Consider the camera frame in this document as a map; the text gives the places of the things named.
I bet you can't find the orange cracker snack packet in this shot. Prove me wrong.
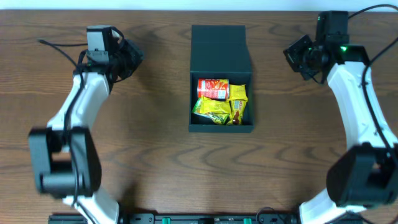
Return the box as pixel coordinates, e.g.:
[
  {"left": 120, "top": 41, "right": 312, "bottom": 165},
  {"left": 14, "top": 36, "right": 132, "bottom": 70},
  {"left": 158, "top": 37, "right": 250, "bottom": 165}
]
[{"left": 228, "top": 84, "right": 248, "bottom": 101}]

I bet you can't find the yellow brown chocolate snack packet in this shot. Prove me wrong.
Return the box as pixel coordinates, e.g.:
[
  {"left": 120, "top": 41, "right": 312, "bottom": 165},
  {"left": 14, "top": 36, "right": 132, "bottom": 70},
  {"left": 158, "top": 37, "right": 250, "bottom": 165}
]
[{"left": 227, "top": 100, "right": 247, "bottom": 125}]

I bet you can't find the dark green gift box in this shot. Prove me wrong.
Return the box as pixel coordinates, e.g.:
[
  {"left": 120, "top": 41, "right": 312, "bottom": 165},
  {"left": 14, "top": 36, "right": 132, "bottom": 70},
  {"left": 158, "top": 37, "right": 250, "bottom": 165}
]
[{"left": 188, "top": 25, "right": 254, "bottom": 133}]

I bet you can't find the red Pringles can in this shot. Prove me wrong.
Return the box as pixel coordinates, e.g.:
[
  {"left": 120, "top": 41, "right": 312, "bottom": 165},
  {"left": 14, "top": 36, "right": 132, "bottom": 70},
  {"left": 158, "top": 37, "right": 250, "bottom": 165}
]
[{"left": 197, "top": 78, "right": 229, "bottom": 100}]

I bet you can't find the green orange snack packet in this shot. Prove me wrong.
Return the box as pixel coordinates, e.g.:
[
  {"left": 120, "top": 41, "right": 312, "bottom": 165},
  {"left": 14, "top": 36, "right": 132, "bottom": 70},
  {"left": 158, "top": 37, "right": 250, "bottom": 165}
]
[{"left": 192, "top": 98, "right": 230, "bottom": 125}]

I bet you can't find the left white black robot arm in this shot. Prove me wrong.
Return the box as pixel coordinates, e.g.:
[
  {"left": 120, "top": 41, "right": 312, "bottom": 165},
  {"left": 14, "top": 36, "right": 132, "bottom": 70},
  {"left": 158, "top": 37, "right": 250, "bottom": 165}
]
[{"left": 28, "top": 38, "right": 144, "bottom": 223}]

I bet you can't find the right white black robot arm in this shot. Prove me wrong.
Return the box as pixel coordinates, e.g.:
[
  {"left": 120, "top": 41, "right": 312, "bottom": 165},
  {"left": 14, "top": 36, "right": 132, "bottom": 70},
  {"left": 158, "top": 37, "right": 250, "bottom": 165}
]
[{"left": 284, "top": 35, "right": 397, "bottom": 223}]

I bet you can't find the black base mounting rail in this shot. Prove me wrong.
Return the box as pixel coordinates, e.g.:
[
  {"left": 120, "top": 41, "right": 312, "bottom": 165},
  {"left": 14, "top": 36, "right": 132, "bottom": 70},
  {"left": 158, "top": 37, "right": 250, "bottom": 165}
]
[{"left": 48, "top": 212, "right": 301, "bottom": 224}]

